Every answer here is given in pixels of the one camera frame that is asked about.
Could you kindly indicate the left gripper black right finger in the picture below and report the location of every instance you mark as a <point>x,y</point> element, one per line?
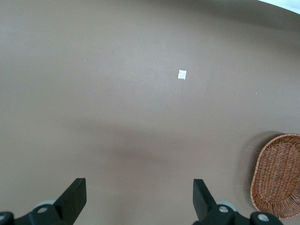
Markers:
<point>204,204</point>

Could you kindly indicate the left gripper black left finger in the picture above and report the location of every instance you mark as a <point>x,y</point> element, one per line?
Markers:
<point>68,204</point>

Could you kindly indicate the oval woven wicker basket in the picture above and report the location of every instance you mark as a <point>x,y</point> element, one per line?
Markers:
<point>276,178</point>

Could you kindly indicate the brown tablecloth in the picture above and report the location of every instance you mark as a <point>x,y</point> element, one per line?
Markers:
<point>117,93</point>

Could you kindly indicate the small white paper sticker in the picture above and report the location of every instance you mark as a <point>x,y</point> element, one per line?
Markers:
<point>182,74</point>

